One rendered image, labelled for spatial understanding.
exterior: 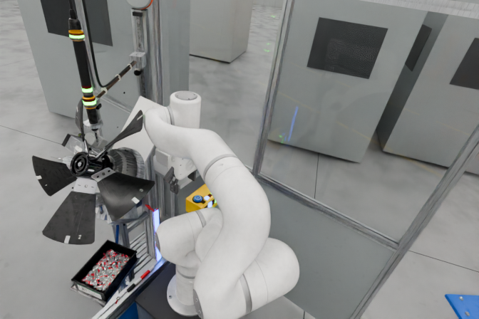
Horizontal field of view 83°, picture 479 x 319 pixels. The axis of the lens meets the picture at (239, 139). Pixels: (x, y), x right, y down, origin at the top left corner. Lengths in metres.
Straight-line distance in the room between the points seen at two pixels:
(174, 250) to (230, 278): 0.40
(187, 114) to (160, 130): 0.10
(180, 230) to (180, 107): 0.38
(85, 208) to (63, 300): 1.11
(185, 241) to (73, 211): 0.72
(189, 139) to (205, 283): 0.30
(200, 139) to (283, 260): 0.31
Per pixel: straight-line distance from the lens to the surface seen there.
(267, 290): 0.58
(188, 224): 0.89
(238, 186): 0.50
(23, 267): 2.75
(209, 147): 0.59
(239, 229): 0.50
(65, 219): 1.49
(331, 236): 1.72
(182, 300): 1.20
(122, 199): 1.27
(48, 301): 2.51
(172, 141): 0.66
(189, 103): 0.73
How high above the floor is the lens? 2.05
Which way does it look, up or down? 32 degrees down
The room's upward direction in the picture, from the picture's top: 8 degrees clockwise
